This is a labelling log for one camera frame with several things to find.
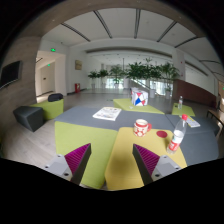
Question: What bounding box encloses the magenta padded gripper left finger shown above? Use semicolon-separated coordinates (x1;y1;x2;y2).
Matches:
44;143;91;185

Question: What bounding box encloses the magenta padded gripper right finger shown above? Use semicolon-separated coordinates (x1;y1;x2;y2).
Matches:
132;144;181;185

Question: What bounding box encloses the distant clear water bottle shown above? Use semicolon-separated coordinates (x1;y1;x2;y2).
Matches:
178;96;183;109

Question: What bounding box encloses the clear bottle with red cap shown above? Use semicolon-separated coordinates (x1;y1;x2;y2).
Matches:
167;114;188;154

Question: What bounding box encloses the red round coaster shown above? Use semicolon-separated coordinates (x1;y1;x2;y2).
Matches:
156;130;168;138

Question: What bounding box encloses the red and white mug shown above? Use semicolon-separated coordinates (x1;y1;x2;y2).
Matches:
133;119;152;137

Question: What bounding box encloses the booklet beside bottle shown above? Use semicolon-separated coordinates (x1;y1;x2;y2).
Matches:
187;117;200;128

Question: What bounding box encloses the black cube ottoman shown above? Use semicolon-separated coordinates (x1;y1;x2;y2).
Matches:
13;106;44;132

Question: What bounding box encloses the open magazine on table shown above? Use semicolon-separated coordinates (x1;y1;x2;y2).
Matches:
93;107;121;121

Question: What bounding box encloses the small green table right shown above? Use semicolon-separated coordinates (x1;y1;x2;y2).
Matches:
172;103;195;116

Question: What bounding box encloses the far green table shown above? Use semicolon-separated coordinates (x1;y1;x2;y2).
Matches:
113;98;162;114

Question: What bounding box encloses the red white blue patterned box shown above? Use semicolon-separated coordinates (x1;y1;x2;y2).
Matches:
132;90;148;106

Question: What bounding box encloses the black bag on seat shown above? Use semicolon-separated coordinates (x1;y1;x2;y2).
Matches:
48;93;63;102

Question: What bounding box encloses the red fire extinguisher box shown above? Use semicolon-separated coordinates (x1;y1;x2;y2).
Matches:
74;83;80;93

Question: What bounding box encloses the row of potted plants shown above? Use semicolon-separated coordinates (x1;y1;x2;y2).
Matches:
88;58;179;95

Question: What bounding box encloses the framed picture on wall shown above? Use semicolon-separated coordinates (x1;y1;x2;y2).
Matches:
75;60;82;70

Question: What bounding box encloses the wall mounted black television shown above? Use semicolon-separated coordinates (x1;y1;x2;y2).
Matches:
0;61;22;89

